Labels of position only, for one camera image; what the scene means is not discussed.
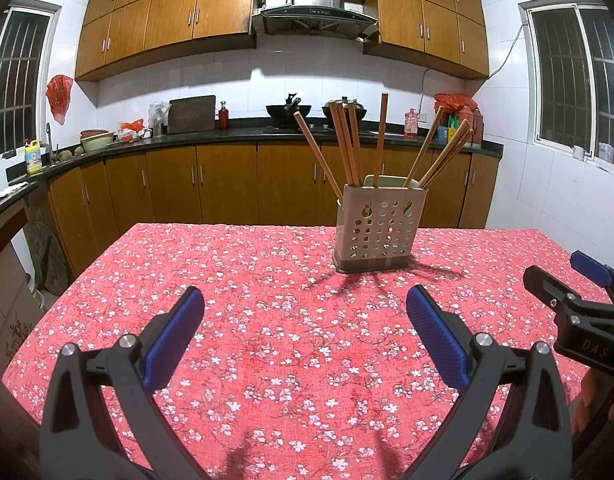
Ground person's right hand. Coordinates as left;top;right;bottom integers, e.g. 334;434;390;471
571;372;614;436

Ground beige perforated chopstick holder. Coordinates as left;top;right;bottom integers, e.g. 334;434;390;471
332;174;429;273

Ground red floral tablecloth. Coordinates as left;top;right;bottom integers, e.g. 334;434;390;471
2;222;595;480

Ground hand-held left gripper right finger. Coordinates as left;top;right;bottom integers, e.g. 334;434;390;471
406;284;573;480

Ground red and white plastic bag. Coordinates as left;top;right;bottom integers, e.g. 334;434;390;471
118;119;145;142

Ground black wok with lid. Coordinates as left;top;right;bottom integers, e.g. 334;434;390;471
321;96;368;123

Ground yellow detergent bottle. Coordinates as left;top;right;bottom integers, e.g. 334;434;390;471
25;140;44;175

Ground wooden wall cabinets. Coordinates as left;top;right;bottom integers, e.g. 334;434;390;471
74;0;489;82

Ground wall cable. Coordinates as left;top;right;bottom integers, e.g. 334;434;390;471
419;21;528;116

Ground black kitchen countertop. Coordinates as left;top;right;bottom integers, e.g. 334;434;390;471
0;116;504;226

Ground wooden base cabinets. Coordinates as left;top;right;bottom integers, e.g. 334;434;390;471
47;141;500;278

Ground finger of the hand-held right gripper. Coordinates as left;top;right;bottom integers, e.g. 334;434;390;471
570;250;614;306
523;265;588;313

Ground dark round board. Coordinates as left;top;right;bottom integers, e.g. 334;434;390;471
26;221;70;297

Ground green basin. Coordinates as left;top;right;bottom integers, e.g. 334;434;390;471
80;129;116;153

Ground red plastic bag on wall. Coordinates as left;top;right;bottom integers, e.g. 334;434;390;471
46;75;74;126

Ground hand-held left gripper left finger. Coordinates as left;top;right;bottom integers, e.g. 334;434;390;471
39;285;210;480

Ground barred window by sink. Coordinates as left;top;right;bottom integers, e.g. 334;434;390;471
0;4;62;166

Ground clear plastic bag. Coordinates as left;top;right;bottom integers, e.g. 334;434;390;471
148;101;172;137

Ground large barred window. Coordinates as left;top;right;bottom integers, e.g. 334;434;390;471
520;2;614;178

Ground dark wooden cutting board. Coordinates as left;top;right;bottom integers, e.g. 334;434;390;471
167;95;217;135

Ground black wok with handle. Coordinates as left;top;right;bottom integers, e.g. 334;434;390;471
265;92;313;128

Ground gas stove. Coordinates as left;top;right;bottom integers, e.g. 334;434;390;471
261;122;373;136

